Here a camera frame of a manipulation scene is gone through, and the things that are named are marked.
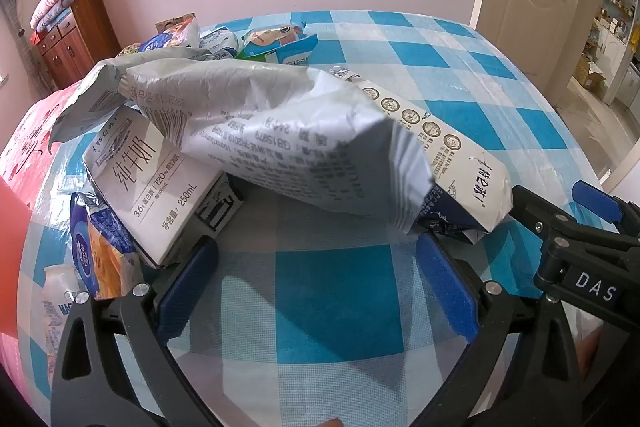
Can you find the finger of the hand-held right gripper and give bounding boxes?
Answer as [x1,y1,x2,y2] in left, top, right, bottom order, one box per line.
[572,180,640,239]
[510,185,640,254]

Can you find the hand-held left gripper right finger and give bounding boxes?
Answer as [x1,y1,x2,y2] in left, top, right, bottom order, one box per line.
[415,231,588,427]

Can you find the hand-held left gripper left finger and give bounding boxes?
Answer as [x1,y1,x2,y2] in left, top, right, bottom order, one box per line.
[50,234,221,427]

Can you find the blue biscuit packet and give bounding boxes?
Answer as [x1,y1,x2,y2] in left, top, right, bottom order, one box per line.
[69,192,143,303]

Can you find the white milk carton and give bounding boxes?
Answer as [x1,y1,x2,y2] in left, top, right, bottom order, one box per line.
[81,107,246,269]

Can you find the grey packaging bag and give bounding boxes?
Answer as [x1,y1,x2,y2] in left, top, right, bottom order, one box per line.
[52,49,513,237]

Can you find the blue checked tablecloth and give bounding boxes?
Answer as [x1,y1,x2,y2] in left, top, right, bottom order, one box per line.
[15,9,640,427]

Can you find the open cardboard box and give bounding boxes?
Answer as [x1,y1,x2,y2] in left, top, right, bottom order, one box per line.
[575,57,608,95]

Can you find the small white bottle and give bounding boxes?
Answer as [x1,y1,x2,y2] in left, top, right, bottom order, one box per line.
[41,264,93,355]

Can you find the white room cabinet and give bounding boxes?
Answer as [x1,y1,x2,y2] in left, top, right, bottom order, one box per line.
[590,14,640,108]

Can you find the white door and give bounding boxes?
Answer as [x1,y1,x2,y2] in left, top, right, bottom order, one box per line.
[470,0,608,108]

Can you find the pink heart blanket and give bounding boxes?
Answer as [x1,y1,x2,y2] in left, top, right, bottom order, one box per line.
[0,79,101,413]

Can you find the white blue milk pouch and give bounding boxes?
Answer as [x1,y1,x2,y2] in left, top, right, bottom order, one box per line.
[137,33,176,54]
[199,26,242,60]

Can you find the cartoon print drink carton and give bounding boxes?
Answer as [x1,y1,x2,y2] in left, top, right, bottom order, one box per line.
[239,21,319,66]

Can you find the wooden cabinet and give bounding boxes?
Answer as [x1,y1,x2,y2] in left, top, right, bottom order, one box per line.
[35,0,121,90]

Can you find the grey net curtain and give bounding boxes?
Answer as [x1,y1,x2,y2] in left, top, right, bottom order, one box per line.
[0,0,28,78]

